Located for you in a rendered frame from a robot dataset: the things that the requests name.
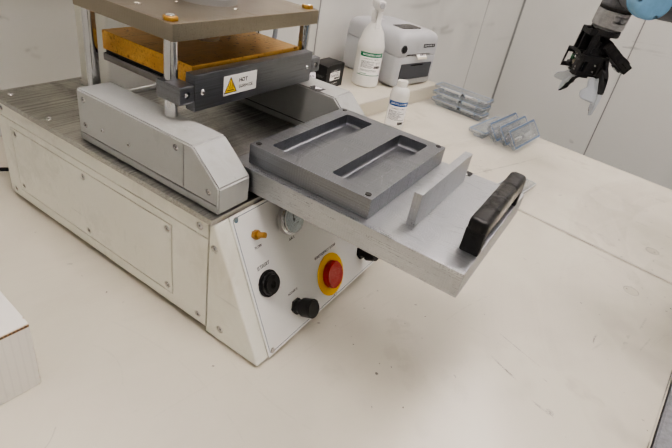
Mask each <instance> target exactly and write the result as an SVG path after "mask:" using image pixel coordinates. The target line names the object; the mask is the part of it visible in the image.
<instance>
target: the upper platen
mask: <svg viewBox="0 0 672 448"><path fill-rule="evenodd" d="M102 40H103V48H104V49H106V52H103V55H104V60H107V61H109V62H111V63H113V64H116V65H118V66H120V67H122V68H125V69H127V70H129V71H131V72H134V73H136V74H138V75H140V76H143V77H145V78H147V79H149V80H152V81H154V82H156V78H160V77H164V59H163V39H162V38H160V37H157V36H155V35H152V34H149V33H147V32H144V31H142V30H139V29H136V28H134V27H122V28H111V29H102ZM298 49H299V47H298V46H295V45H293V44H290V43H287V42H284V41H281V40H278V39H275V38H272V37H269V36H266V35H263V34H260V33H257V32H250V33H242V34H234V35H227V36H219V37H211V38H204V39H196V40H188V41H181V42H178V79H181V80H183V81H185V82H186V72H188V71H194V70H199V69H204V68H209V67H214V66H220V65H225V64H230V63H235V62H240V61H246V60H251V59H256V58H261V57H266V56H272V55H277V54H282V53H287V52H292V51H298Z"/></svg>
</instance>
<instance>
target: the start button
mask: <svg viewBox="0 0 672 448"><path fill-rule="evenodd" d="M279 287H280V278H279V276H278V274H277V273H275V272H268V273H267V274H266V275H265V276H264V278H263V280H262V290H263V292H264V293H265V294H266V295H274V294H275V293H276V292H277V291H278V289H279Z"/></svg>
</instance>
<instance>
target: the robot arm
mask: <svg viewBox="0 0 672 448"><path fill-rule="evenodd" d="M631 15H633V16H635V17H637V18H640V19H643V20H654V19H657V20H661V21H666V22H671V23H672V0H602V1H601V4H600V5H599V7H598V9H597V11H596V13H595V15H594V17H593V19H592V24H591V25H586V24H584V25H583V27H582V29H581V32H580V34H579V36H578V38H577V40H576V42H575V44H574V46H571V45H569V47H568V49H567V51H566V53H565V55H564V57H563V59H562V62H561V64H560V65H565V66H568V70H566V71H560V72H557V73H555V74H554V77H556V78H558V79H560V80H562V82H561V84H560V86H559V88H558V90H562V89H565V88H567V87H568V86H569V85H570V84H571V83H573V82H574V80H575V79H576V78H579V77H581V78H587V77H591V78H589V79H588V82H587V87H586V88H584V89H581V90H580V92H579V97H580V98H581V99H583V100H585V101H587V102H589V103H590V105H589V108H588V115H592V113H593V111H594V110H595V108H596V106H597V105H598V103H599V101H600V99H601V97H602V95H603V94H604V91H605V88H606V85H607V82H608V77H609V72H608V68H609V62H610V63H611V67H612V68H613V69H614V70H615V71H616V72H618V73H621V74H623V75H624V74H626V73H627V72H628V71H629V70H630V69H632V67H631V66H630V63H629V61H628V60H627V59H626V58H625V57H624V56H623V55H622V54H621V52H620V51H619V50H618V48H617V47H616V46H615V44H614V43H613V42H612V41H611V40H610V38H613V39H618V38H619V36H620V34H621V32H622V31H623V30H624V29H625V27H626V25H627V23H628V21H629V19H630V17H631ZM568 51H571V52H573V53H572V55H571V57H570V59H567V61H564V60H565V57H566V55H567V53H568Z"/></svg>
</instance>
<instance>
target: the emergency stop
mask: <svg viewBox="0 0 672 448"><path fill-rule="evenodd" d="M342 277H343V269H342V266H341V264H340V262H338V261H337V260H330V261H328V262H327V264H326V265H325V267H324V270H323V281H324V284H325V285H326V286H327V287H328V288H336V287H338V286H339V284H340V283H341V281H342Z"/></svg>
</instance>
